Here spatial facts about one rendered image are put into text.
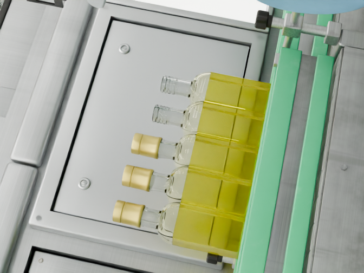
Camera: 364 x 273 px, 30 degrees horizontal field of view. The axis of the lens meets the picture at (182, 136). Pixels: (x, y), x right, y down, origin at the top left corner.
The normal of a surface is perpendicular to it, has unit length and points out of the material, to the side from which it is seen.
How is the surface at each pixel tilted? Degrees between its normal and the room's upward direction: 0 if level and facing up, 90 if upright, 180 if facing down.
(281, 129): 90
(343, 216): 90
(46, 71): 90
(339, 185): 90
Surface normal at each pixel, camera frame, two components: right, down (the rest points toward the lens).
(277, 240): 0.01, -0.40
